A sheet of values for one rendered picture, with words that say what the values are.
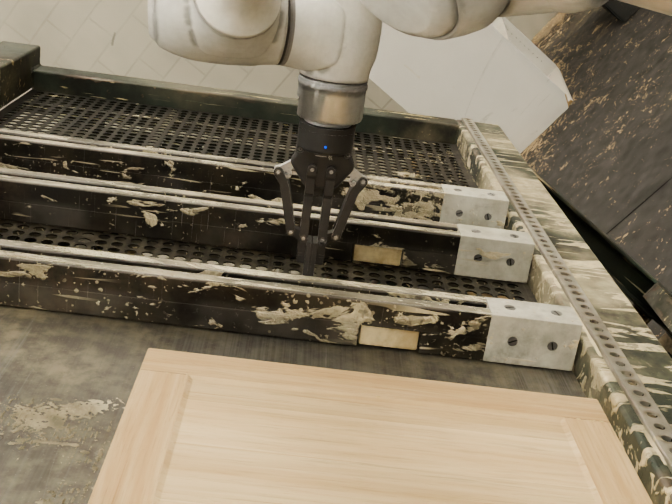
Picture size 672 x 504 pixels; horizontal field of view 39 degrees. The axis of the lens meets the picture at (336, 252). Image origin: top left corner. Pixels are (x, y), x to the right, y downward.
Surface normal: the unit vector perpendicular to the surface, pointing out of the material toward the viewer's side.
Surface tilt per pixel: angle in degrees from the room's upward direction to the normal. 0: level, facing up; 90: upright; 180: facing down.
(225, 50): 123
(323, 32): 99
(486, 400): 57
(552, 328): 90
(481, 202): 90
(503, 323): 90
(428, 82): 90
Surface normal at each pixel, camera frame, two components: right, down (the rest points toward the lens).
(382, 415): 0.13, -0.93
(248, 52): 0.21, 0.94
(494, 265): 0.01, 0.36
